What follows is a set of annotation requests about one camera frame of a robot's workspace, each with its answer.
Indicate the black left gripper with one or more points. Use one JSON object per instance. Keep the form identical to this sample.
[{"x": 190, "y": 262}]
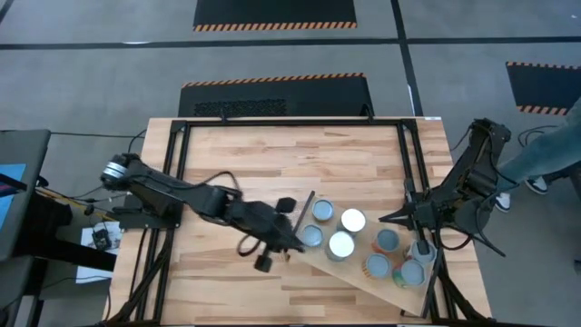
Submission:
[{"x": 268, "y": 222}]

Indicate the blue screen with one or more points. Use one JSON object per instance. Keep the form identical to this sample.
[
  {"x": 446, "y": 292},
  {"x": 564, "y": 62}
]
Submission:
[{"x": 9, "y": 213}]

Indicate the black desk support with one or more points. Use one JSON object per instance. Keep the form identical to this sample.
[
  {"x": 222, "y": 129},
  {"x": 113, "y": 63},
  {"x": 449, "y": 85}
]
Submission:
[{"x": 68, "y": 254}]

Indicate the grey desk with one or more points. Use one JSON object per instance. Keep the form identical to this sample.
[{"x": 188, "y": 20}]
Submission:
[{"x": 27, "y": 150}]

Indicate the wide silver lid can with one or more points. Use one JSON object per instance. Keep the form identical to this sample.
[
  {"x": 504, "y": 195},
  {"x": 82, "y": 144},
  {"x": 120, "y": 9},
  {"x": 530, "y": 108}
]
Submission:
[{"x": 340, "y": 245}]

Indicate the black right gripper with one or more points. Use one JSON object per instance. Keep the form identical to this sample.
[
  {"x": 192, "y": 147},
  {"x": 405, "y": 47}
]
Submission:
[{"x": 429, "y": 213}]

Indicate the black metal table frame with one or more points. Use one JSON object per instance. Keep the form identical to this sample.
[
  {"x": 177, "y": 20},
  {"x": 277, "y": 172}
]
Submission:
[{"x": 295, "y": 122}]

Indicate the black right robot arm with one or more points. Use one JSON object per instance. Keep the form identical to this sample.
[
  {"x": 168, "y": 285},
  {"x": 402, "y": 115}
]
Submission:
[{"x": 476, "y": 172}]

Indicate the tall blue can silver lid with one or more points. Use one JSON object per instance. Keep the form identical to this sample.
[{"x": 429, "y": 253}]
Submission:
[{"x": 352, "y": 221}]

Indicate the orange label can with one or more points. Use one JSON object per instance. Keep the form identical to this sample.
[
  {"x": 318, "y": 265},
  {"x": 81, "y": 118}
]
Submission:
[{"x": 387, "y": 240}]

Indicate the small blue can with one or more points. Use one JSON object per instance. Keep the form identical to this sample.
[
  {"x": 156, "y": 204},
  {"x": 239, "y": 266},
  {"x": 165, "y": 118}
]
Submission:
[{"x": 312, "y": 235}]

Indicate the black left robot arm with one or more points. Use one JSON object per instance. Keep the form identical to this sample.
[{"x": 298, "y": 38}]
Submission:
[{"x": 172, "y": 195}]

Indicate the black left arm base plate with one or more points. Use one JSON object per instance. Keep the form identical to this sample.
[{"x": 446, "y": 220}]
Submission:
[{"x": 136, "y": 220}]

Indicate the small black device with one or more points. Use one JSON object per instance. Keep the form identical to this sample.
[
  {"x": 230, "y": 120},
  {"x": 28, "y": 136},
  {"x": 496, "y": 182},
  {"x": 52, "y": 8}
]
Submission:
[{"x": 101, "y": 238}]

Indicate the brown striped can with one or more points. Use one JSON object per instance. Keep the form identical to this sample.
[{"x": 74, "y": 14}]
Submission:
[{"x": 377, "y": 265}]

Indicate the wooden shelf black ends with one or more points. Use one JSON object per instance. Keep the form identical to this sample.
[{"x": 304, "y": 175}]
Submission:
[{"x": 399, "y": 297}]

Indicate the black mat striped edge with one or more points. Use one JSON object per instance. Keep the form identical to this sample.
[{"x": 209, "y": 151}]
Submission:
[
  {"x": 272, "y": 11},
  {"x": 318, "y": 97},
  {"x": 535, "y": 86}
]

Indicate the red green label can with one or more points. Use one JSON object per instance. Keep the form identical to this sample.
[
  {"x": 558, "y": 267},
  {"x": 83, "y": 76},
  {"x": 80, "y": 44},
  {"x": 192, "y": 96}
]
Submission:
[{"x": 410, "y": 272}]

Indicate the person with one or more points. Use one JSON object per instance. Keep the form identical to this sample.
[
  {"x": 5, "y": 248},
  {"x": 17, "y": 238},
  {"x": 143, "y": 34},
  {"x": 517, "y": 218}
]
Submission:
[{"x": 544, "y": 154}]

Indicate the white paper sheet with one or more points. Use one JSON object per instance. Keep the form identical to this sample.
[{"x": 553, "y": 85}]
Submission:
[{"x": 88, "y": 234}]

